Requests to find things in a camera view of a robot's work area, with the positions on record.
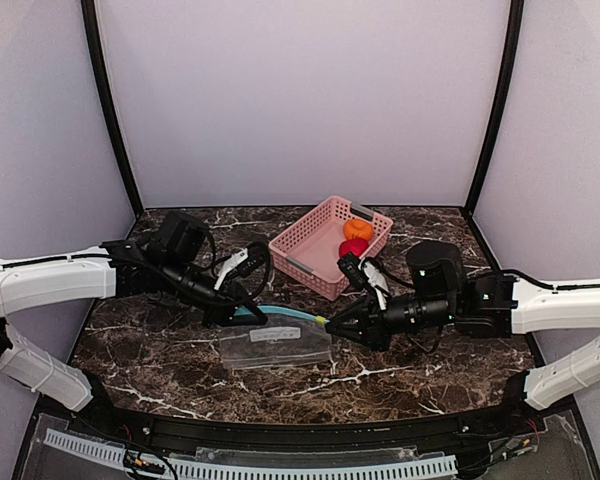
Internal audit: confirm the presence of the red toy fruit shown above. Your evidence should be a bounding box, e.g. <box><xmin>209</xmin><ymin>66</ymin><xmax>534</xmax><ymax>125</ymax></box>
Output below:
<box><xmin>338</xmin><ymin>238</ymin><xmax>369</xmax><ymax>259</ymax></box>

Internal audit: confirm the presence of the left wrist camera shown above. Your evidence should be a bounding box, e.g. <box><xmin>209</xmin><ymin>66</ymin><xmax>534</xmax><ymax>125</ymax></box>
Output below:
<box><xmin>214</xmin><ymin>242</ymin><xmax>271</xmax><ymax>291</ymax></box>

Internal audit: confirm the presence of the right black corner post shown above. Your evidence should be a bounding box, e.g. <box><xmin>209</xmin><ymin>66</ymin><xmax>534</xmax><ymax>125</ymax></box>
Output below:
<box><xmin>463</xmin><ymin>0</ymin><xmax>525</xmax><ymax>218</ymax></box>

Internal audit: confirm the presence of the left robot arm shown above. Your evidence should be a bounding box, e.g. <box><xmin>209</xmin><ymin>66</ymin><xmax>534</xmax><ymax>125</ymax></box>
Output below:
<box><xmin>0</xmin><ymin>211</ymin><xmax>272</xmax><ymax>416</ymax></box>

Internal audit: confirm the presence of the white slotted cable duct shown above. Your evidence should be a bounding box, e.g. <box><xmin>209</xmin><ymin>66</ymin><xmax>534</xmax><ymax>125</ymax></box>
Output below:
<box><xmin>43</xmin><ymin>429</ymin><xmax>458</xmax><ymax>479</ymax></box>

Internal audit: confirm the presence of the left black corner post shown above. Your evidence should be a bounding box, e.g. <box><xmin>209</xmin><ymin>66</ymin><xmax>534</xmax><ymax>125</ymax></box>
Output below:
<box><xmin>80</xmin><ymin>0</ymin><xmax>145</xmax><ymax>218</ymax></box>

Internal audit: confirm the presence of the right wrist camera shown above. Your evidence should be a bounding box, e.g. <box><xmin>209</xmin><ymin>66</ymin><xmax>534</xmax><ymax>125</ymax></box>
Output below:
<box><xmin>337</xmin><ymin>253</ymin><xmax>391</xmax><ymax>310</ymax></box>

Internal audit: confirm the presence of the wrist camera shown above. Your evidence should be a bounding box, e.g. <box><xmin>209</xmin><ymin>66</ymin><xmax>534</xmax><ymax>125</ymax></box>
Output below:
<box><xmin>337</xmin><ymin>253</ymin><xmax>391</xmax><ymax>310</ymax></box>
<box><xmin>214</xmin><ymin>242</ymin><xmax>271</xmax><ymax>291</ymax></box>

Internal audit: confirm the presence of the clear zip top bag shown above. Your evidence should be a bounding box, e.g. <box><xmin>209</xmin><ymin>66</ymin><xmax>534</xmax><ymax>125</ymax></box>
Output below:
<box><xmin>217</xmin><ymin>305</ymin><xmax>332</xmax><ymax>370</ymax></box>

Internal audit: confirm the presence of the black corner post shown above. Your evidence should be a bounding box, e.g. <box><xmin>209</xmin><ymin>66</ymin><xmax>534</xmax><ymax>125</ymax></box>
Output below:
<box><xmin>463</xmin><ymin>0</ymin><xmax>525</xmax><ymax>218</ymax></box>
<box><xmin>80</xmin><ymin>0</ymin><xmax>145</xmax><ymax>218</ymax></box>

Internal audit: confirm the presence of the orange toy fruit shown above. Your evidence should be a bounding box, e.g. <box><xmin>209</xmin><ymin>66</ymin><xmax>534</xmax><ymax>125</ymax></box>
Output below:
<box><xmin>343</xmin><ymin>218</ymin><xmax>374</xmax><ymax>242</ymax></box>

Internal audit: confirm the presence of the pink plastic basket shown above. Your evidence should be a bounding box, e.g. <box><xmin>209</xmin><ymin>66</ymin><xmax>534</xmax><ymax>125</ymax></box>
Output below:
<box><xmin>269</xmin><ymin>196</ymin><xmax>394</xmax><ymax>301</ymax></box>

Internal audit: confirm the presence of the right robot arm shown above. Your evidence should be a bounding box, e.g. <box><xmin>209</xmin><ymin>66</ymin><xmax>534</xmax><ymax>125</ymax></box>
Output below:
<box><xmin>325</xmin><ymin>240</ymin><xmax>600</xmax><ymax>411</ymax></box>

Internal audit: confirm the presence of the black front frame rail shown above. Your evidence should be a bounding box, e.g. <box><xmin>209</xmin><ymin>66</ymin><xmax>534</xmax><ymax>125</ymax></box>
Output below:
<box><xmin>59</xmin><ymin>406</ymin><xmax>544</xmax><ymax>457</ymax></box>

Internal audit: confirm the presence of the clear acrylic plate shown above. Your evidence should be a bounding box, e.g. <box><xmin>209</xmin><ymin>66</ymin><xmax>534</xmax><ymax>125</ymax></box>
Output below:
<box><xmin>194</xmin><ymin>447</ymin><xmax>418</xmax><ymax>468</ymax></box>

